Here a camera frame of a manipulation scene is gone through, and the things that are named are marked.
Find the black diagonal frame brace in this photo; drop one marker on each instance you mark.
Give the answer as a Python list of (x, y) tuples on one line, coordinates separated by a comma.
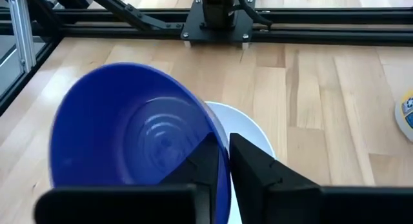
[(129, 11)]

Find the blue plastic bowl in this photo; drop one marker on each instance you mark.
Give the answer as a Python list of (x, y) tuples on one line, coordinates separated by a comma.
[(113, 130)]

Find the silver aluminium frame post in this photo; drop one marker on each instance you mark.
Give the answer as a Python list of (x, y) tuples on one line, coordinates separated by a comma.
[(22, 30)]

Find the black table frame rail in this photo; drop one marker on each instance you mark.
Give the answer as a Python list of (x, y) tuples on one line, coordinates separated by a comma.
[(322, 33)]

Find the white disinfecting wipes canister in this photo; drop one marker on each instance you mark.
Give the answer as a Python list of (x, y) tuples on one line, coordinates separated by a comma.
[(406, 116)]

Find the white plastic bowl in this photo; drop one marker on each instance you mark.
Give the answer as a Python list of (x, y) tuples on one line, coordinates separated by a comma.
[(242, 124)]

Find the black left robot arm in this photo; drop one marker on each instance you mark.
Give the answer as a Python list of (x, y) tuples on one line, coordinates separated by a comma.
[(219, 7)]

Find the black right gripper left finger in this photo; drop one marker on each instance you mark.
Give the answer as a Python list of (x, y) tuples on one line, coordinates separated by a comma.
[(190, 172)]

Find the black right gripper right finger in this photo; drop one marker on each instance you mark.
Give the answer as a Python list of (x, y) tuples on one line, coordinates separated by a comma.
[(258, 179)]

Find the black arm base mounting plate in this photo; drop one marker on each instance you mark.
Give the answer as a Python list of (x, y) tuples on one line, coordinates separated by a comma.
[(217, 33)]

